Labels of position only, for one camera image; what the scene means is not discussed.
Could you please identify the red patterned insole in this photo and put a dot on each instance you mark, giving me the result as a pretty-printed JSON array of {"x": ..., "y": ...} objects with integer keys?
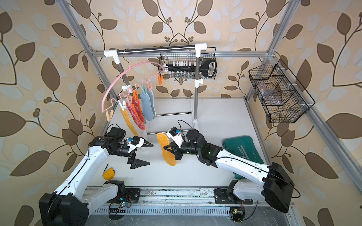
[{"x": 131, "y": 108}]

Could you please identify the yellow tape measure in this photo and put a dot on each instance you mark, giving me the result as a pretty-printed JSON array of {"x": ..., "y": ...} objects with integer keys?
[{"x": 109, "y": 174}]

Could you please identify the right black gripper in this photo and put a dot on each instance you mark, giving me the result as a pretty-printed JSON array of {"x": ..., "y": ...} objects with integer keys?
[{"x": 176, "y": 150}]

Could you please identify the metal clothes rack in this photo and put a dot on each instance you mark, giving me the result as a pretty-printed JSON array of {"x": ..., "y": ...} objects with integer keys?
[{"x": 115, "y": 54}]

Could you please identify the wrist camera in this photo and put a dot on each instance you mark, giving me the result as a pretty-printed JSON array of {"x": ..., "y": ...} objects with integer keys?
[
  {"x": 176, "y": 135},
  {"x": 134, "y": 143}
]

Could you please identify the grey blue insole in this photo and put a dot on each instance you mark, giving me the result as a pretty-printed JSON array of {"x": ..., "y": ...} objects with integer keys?
[{"x": 147, "y": 99}]

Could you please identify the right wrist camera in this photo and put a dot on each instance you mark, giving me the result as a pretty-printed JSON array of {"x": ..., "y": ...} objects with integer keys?
[{"x": 176, "y": 135}]

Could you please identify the side black wire basket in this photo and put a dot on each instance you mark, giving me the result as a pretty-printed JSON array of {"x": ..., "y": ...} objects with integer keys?
[{"x": 281, "y": 94}]

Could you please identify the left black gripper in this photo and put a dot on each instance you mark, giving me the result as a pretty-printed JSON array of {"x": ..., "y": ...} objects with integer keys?
[{"x": 136, "y": 164}]

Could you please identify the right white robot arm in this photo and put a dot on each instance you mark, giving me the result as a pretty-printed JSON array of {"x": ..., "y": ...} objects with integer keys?
[{"x": 272, "y": 184}]

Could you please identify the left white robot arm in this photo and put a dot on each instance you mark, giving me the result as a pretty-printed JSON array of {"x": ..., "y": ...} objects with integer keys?
[{"x": 67, "y": 205}]

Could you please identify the green plastic tool case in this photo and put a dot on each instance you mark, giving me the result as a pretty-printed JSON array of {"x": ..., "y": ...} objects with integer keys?
[{"x": 242, "y": 147}]

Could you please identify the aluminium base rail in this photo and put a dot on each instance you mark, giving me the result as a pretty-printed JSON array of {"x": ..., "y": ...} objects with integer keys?
[{"x": 178, "y": 201}]

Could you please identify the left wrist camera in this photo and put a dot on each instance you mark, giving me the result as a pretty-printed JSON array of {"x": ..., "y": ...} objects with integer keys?
[{"x": 134, "y": 143}]

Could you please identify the back black wire basket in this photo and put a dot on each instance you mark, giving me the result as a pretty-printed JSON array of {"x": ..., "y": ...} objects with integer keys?
[{"x": 183, "y": 64}]

